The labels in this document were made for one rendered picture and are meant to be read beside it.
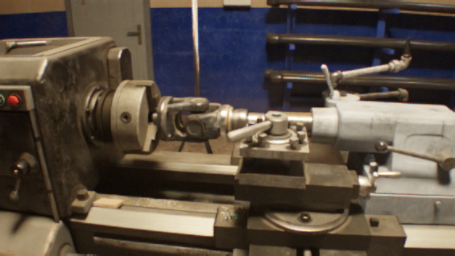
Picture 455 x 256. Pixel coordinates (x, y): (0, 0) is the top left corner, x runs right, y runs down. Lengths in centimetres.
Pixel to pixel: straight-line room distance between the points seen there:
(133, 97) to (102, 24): 345
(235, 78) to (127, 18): 149
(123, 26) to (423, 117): 376
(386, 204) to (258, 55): 319
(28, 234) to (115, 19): 351
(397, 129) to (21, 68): 108
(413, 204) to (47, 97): 110
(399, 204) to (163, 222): 71
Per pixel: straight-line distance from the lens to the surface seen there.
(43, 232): 117
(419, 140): 112
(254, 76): 414
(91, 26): 457
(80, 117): 115
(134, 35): 433
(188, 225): 105
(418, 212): 117
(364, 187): 95
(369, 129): 106
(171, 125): 110
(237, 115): 107
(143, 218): 109
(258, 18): 404
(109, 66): 131
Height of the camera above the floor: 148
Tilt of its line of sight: 22 degrees down
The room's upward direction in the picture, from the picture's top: straight up
